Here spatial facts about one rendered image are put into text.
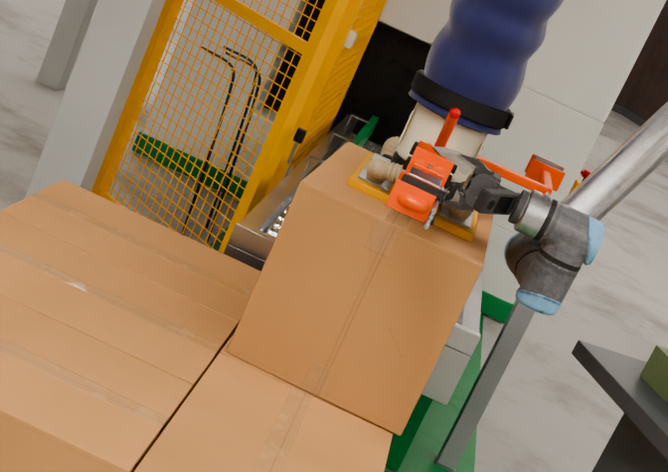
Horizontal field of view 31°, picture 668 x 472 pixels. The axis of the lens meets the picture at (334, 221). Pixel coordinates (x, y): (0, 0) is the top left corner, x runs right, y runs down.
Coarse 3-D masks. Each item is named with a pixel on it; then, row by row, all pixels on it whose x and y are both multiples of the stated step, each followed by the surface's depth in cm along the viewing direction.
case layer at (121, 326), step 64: (64, 192) 297; (0, 256) 244; (64, 256) 258; (128, 256) 274; (192, 256) 292; (0, 320) 218; (64, 320) 229; (128, 320) 242; (192, 320) 255; (0, 384) 197; (64, 384) 206; (128, 384) 216; (192, 384) 227; (256, 384) 239; (0, 448) 191; (64, 448) 189; (128, 448) 195; (192, 448) 204; (256, 448) 213; (320, 448) 224; (384, 448) 236
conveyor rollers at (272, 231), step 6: (342, 144) 498; (366, 144) 515; (372, 144) 523; (378, 144) 525; (336, 150) 480; (372, 150) 507; (378, 150) 515; (282, 216) 359; (276, 222) 350; (270, 228) 341; (276, 228) 343; (270, 234) 341; (276, 234) 341
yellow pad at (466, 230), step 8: (440, 208) 258; (440, 216) 251; (448, 216) 252; (472, 216) 264; (440, 224) 249; (448, 224) 249; (456, 224) 250; (464, 224) 251; (472, 224) 256; (456, 232) 249; (464, 232) 248; (472, 232) 249
